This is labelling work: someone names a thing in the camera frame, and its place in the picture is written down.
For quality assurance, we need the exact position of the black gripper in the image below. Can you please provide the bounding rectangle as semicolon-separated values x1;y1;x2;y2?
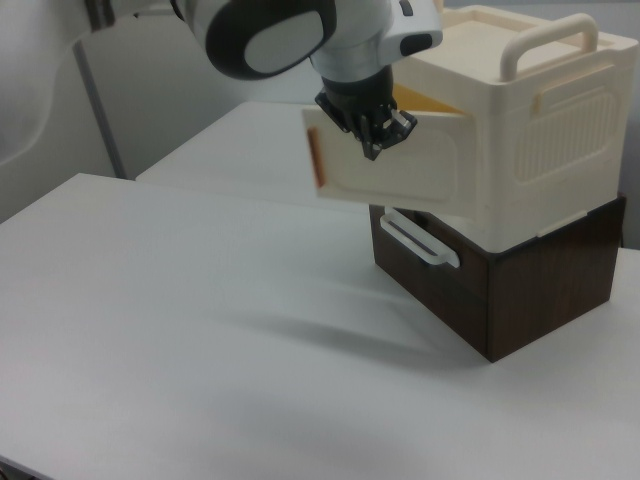
313;64;417;163

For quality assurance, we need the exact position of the cream cabinet door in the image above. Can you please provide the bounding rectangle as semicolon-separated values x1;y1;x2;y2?
301;106;471;222

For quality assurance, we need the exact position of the cream plastic cabinet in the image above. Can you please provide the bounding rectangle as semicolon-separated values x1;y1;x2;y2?
389;4;639;252

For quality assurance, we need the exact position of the dark brown wooden drawer box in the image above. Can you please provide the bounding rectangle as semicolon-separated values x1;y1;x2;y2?
368;195;628;363

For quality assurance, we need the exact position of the white drawer handle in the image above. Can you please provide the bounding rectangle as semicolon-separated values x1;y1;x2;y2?
378;208;462;268

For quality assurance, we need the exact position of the grey partition post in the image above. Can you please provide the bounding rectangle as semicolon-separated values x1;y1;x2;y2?
72;37;127;180

